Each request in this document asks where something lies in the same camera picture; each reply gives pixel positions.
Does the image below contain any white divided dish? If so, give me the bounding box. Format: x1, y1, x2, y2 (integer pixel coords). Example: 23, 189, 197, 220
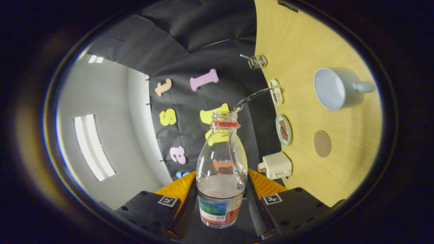
268, 79, 283, 105

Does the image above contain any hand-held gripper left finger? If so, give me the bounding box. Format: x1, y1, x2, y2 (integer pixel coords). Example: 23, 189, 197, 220
115, 171, 198, 239

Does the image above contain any round brown coaster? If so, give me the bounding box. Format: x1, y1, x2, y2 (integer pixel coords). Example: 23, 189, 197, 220
314, 130, 332, 158

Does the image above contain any long ceiling light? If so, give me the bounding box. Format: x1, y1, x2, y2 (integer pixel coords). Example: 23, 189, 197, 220
74, 114, 116, 182

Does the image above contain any small wire basket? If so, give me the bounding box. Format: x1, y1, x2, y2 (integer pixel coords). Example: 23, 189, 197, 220
249, 55, 268, 69

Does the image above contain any white toaster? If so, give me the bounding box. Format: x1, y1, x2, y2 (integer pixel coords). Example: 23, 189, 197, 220
257, 151, 293, 180

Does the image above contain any pale green plate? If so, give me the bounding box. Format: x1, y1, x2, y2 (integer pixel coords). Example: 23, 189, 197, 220
275, 115, 292, 147

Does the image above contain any wooden table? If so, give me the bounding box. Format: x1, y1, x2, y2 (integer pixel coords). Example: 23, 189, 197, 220
254, 0, 383, 207

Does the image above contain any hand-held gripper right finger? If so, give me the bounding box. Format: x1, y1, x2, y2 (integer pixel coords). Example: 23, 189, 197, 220
247, 168, 331, 238

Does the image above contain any clear plastic juice bottle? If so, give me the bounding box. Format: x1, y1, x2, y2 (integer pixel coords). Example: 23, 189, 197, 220
196, 111, 248, 229

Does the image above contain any black backdrop cloth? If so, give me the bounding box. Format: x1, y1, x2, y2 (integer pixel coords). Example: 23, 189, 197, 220
86, 0, 285, 243

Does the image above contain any white cup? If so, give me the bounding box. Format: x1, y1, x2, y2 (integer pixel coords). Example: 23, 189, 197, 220
314, 67, 376, 111

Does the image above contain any clear juice stream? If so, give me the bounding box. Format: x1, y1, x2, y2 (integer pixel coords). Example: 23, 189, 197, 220
233, 85, 282, 113

